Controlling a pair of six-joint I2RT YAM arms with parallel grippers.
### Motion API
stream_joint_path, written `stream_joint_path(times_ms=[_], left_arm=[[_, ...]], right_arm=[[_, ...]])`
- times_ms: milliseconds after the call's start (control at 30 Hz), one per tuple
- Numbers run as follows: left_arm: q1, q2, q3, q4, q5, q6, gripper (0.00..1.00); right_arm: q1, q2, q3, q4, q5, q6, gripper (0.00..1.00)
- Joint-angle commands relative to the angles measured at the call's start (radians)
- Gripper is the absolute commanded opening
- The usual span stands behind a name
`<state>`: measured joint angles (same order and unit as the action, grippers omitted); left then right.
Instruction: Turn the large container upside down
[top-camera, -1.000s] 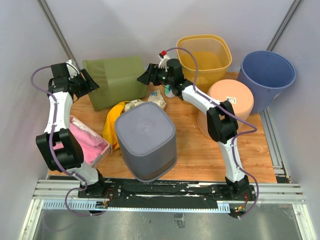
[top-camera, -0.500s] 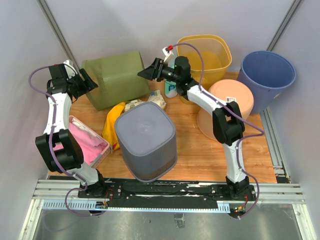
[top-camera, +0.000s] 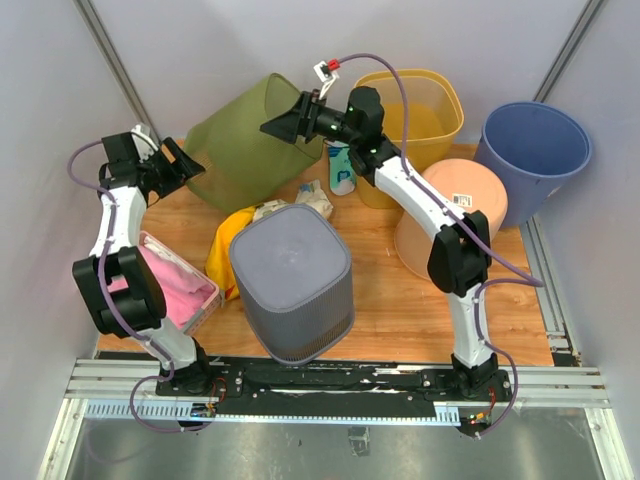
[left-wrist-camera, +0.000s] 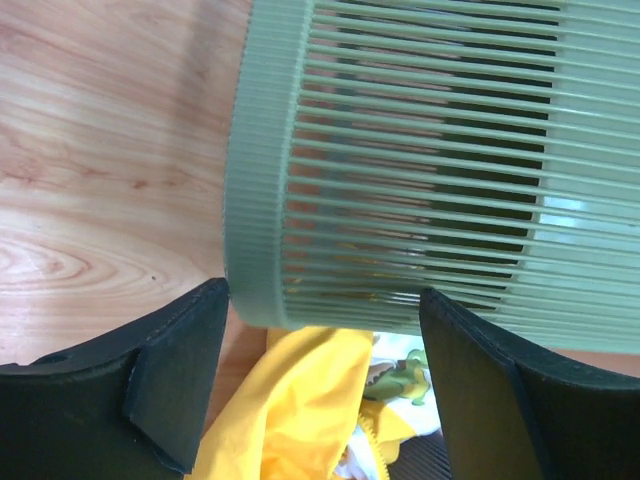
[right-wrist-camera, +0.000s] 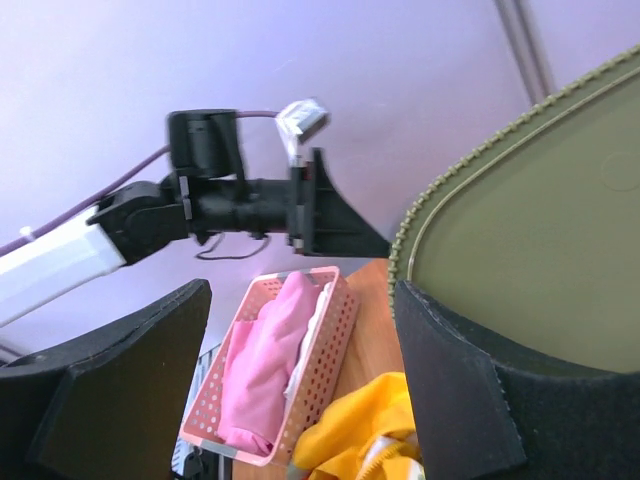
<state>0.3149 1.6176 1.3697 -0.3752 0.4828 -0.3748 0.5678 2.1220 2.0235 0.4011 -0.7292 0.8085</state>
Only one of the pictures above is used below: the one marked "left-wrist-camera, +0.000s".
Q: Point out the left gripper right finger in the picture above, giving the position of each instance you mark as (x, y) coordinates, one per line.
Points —
(512, 409)

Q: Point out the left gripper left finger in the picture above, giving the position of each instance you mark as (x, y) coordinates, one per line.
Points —
(128, 404)

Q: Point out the green mesh basket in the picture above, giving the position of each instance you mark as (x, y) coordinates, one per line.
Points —
(487, 149)

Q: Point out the white dinosaur print cloth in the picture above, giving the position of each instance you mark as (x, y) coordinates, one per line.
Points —
(398, 404)

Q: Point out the yellow garment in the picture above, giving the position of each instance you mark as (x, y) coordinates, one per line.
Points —
(300, 414)

